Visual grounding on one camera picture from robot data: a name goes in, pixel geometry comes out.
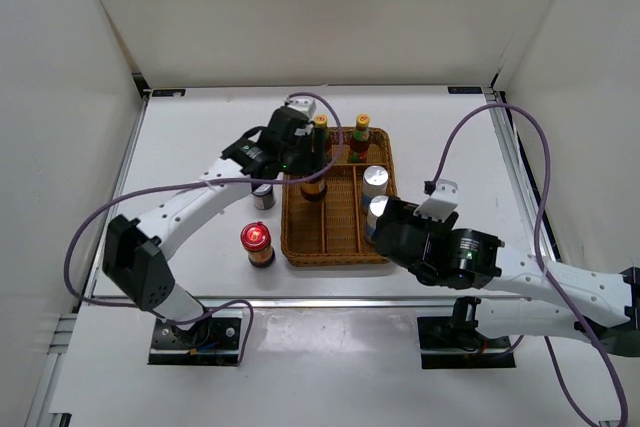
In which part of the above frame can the near grey-lid spice jar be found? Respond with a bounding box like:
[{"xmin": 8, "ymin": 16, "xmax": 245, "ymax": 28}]
[{"xmin": 252, "ymin": 184, "xmax": 276, "ymax": 210}]

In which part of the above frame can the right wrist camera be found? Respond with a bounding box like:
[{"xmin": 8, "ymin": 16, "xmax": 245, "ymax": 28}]
[{"xmin": 414, "ymin": 179, "xmax": 459, "ymax": 221}]

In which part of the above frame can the black corner label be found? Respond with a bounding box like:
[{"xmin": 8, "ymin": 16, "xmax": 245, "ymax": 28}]
[
  {"xmin": 447, "ymin": 86, "xmax": 483, "ymax": 95},
  {"xmin": 151, "ymin": 89, "xmax": 186, "ymax": 98}
]

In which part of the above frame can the silver-cap white bottle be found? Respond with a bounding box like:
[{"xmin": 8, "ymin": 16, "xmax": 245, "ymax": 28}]
[
  {"xmin": 360, "ymin": 165, "xmax": 389, "ymax": 211},
  {"xmin": 364, "ymin": 195, "xmax": 390, "ymax": 245}
]

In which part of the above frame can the red-lid sauce jar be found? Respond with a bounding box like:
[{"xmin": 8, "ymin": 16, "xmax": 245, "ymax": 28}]
[
  {"xmin": 240, "ymin": 222, "xmax": 275, "ymax": 268},
  {"xmin": 300, "ymin": 176, "xmax": 327, "ymax": 203}
]

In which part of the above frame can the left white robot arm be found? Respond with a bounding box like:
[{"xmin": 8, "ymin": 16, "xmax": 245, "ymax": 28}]
[{"xmin": 102, "ymin": 97, "xmax": 324, "ymax": 347}]

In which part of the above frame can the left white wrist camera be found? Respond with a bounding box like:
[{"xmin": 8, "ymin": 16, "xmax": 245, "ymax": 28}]
[{"xmin": 285, "ymin": 96, "xmax": 317, "ymax": 120}]

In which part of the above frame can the yellow-cap sauce bottle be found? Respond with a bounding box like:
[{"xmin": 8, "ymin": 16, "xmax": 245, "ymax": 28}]
[
  {"xmin": 313, "ymin": 114, "xmax": 332, "ymax": 164},
  {"xmin": 348, "ymin": 114, "xmax": 370, "ymax": 163}
]

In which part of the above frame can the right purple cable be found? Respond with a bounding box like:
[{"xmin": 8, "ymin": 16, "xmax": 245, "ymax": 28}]
[{"xmin": 423, "ymin": 103, "xmax": 629, "ymax": 427}]

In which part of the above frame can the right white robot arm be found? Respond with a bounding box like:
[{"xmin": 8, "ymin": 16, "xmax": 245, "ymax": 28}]
[{"xmin": 372, "ymin": 197, "xmax": 639, "ymax": 357}]

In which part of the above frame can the brown wicker divided basket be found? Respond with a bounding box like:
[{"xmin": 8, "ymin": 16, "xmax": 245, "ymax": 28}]
[{"xmin": 280, "ymin": 128, "xmax": 397, "ymax": 267}]

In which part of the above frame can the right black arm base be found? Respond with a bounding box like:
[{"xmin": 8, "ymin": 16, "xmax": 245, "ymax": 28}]
[{"xmin": 417, "ymin": 317, "xmax": 516, "ymax": 370}]

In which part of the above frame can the left black corner label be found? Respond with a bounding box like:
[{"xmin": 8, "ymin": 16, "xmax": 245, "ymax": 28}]
[{"xmin": 151, "ymin": 89, "xmax": 186, "ymax": 98}]

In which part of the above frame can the right black corner label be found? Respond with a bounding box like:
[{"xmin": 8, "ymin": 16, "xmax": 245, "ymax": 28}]
[{"xmin": 447, "ymin": 86, "xmax": 483, "ymax": 95}]

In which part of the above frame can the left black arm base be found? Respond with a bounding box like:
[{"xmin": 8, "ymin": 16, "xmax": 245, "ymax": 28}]
[{"xmin": 147, "ymin": 314, "xmax": 242, "ymax": 367}]

